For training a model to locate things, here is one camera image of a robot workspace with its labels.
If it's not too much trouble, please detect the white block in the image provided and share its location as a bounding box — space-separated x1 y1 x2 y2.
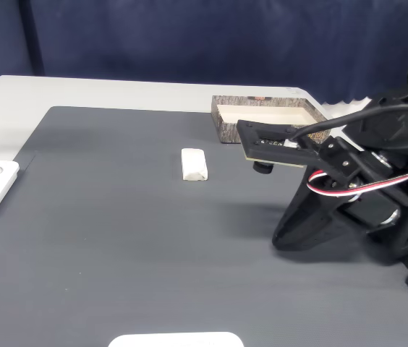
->
181 147 209 182

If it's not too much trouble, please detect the bark-patterned cardboard box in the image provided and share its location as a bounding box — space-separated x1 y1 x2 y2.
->
211 95 333 145

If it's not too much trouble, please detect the white rounded flat object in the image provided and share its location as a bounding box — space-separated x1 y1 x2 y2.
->
108 331 245 347

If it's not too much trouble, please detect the grey table mat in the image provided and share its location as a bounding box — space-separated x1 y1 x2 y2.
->
0 106 408 347

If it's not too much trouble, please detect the dark blue curtain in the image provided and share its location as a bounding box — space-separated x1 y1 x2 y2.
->
30 0 408 106
0 0 42 98

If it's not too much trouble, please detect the red white black servo cable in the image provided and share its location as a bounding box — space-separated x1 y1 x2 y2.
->
305 146 408 200

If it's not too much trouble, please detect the black camera board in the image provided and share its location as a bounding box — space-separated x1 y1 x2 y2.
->
235 119 320 176

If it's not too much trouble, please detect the black camera cable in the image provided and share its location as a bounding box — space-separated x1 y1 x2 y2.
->
289 103 408 144

